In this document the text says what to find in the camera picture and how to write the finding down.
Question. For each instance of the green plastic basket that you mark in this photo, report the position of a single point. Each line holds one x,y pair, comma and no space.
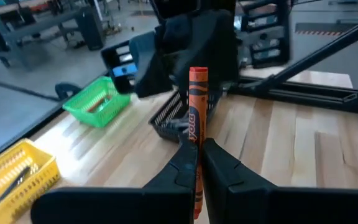
110,112

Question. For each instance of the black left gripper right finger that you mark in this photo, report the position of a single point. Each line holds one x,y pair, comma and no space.
291,207

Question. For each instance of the black shelf cart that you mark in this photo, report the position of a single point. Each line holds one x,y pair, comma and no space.
270,63

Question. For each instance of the wood-topped workbench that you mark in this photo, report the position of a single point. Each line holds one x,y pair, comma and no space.
36,26

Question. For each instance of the grey crayon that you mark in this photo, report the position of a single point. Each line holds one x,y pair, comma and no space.
14,183

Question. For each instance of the black plastic basket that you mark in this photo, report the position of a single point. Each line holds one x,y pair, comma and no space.
163,124

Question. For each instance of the black clamp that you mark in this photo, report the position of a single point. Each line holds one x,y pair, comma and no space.
65,90

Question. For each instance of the black computer tower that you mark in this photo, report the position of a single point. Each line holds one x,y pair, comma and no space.
90,29

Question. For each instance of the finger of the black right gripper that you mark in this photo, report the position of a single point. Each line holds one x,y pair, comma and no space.
107,65
148,68

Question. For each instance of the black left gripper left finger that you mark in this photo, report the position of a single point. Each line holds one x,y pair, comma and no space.
113,207

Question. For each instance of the orange crayon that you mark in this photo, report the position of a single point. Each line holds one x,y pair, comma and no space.
99,104
198,99

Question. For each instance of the yellow plastic basket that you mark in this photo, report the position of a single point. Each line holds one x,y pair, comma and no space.
42,174

